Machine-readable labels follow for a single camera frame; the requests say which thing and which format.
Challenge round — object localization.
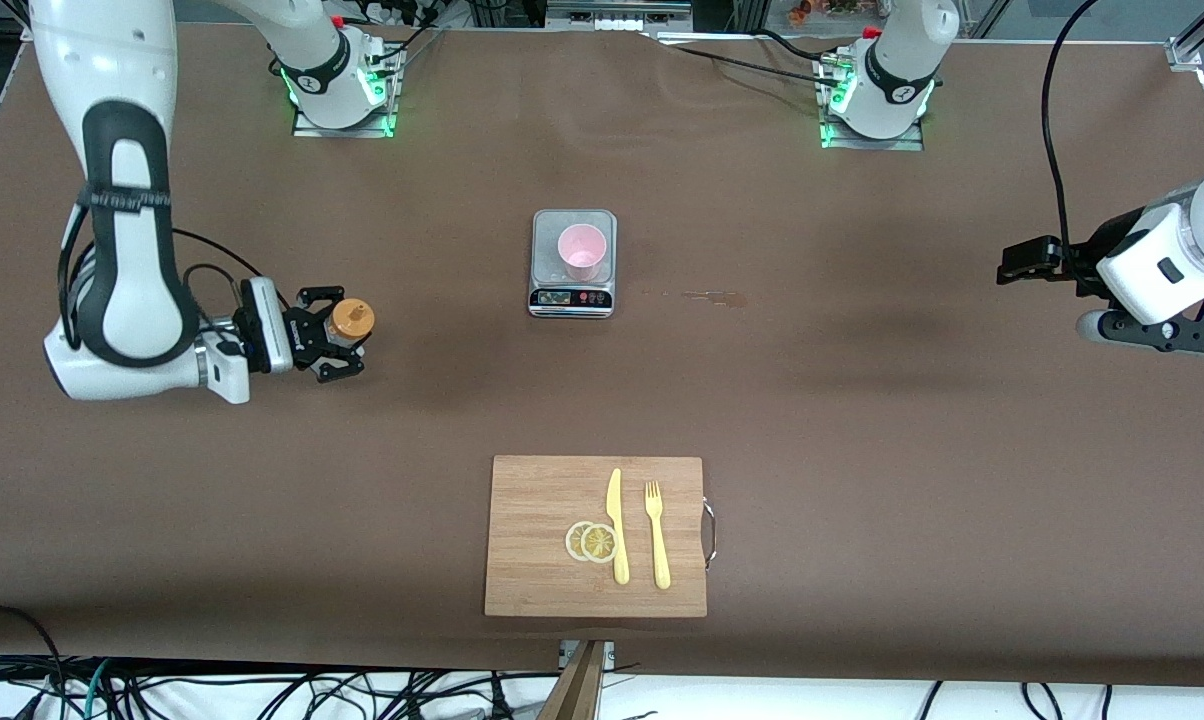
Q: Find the clear sauce bottle orange cap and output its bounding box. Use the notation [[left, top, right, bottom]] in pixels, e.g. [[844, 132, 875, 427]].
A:
[[328, 298, 376, 351]]

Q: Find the pink plastic cup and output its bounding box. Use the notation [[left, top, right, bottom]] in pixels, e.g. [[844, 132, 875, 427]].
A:
[[557, 224, 608, 283]]

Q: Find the silver digital kitchen scale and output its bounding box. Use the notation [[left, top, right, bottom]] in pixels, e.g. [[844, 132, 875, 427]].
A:
[[528, 208, 619, 320]]

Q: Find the yellow plastic knife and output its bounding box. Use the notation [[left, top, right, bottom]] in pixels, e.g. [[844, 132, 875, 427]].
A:
[[605, 467, 631, 586]]

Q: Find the colourful toy food pile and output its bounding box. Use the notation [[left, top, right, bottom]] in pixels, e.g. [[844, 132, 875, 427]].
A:
[[786, 0, 865, 27]]

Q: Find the yellow plastic fork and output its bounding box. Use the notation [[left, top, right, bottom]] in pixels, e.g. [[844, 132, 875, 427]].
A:
[[644, 480, 673, 590]]

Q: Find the wooden beam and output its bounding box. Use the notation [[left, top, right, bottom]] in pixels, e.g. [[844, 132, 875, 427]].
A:
[[536, 640, 608, 720]]

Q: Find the white power strip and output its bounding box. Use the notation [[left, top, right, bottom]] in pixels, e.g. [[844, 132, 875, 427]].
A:
[[546, 0, 695, 33]]

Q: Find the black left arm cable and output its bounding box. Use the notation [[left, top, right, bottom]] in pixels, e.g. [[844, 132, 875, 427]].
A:
[[1040, 0, 1103, 279]]

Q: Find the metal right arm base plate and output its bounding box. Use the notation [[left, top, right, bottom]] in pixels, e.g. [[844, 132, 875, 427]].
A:
[[290, 40, 400, 140]]

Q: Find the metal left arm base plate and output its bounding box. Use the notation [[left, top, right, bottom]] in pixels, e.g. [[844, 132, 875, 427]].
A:
[[818, 50, 926, 153]]

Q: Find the aluminium frame profile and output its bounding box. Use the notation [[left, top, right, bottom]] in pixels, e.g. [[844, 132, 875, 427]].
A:
[[1166, 0, 1204, 73]]

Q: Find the black cable on table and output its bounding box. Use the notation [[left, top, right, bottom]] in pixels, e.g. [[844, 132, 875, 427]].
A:
[[650, 30, 851, 93]]

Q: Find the metal table bracket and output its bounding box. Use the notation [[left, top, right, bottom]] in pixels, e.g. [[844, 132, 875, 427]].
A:
[[558, 640, 616, 671]]

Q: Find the black looped floor cable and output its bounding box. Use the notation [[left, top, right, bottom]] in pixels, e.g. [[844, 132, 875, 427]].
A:
[[0, 603, 68, 720]]

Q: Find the teal floor cable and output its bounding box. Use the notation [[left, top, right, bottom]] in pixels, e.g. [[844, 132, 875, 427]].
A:
[[80, 657, 113, 720]]

